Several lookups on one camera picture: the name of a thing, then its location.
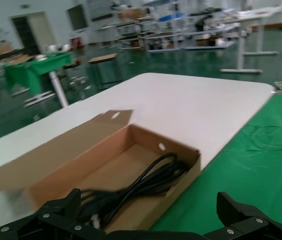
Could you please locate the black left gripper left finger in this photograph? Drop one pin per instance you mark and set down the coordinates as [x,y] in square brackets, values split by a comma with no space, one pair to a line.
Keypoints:
[56,220]

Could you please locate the green exit sign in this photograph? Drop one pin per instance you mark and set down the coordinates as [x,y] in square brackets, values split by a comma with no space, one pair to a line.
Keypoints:
[24,6]

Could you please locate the flat open cardboard box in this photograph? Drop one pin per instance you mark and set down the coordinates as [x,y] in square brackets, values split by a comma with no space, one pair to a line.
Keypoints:
[18,59]

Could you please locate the green table cloth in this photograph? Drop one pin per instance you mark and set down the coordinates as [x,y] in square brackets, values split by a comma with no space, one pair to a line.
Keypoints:
[243,187]

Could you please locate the metal storage shelves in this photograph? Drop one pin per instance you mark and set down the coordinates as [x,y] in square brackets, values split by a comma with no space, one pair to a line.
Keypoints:
[155,27]

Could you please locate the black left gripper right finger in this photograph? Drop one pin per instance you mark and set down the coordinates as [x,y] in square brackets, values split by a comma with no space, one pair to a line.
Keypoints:
[250,220]

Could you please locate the wooden top black stool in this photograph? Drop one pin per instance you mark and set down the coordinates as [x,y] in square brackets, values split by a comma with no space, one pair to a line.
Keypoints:
[103,57]

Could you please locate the double door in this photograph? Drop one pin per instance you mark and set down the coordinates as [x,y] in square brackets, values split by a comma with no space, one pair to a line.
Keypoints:
[41,35]

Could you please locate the table with green cloth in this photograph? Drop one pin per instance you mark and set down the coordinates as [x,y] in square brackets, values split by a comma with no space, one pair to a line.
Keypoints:
[43,63]

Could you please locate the white curved device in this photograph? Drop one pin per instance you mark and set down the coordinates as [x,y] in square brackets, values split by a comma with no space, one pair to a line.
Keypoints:
[56,48]

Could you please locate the cardboard box with round-holed lid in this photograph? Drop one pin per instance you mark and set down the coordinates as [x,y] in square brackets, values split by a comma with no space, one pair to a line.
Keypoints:
[43,160]

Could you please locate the long white workbench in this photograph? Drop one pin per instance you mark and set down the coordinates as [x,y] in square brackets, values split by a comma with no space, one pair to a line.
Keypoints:
[260,15]

